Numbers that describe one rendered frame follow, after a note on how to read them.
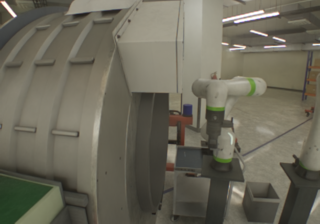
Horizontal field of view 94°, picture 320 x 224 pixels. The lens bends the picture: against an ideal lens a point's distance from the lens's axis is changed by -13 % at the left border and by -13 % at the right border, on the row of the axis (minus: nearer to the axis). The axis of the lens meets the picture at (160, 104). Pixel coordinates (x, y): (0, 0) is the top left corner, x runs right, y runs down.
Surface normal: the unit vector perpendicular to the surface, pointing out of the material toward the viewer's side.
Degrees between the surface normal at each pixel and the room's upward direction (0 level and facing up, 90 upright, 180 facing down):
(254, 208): 90
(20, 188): 0
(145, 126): 63
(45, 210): 90
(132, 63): 125
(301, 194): 90
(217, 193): 90
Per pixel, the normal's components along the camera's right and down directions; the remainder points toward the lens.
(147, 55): -0.11, 0.73
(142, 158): -0.14, 0.00
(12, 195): 0.00, -0.98
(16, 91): -0.12, -0.33
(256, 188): -0.20, 0.21
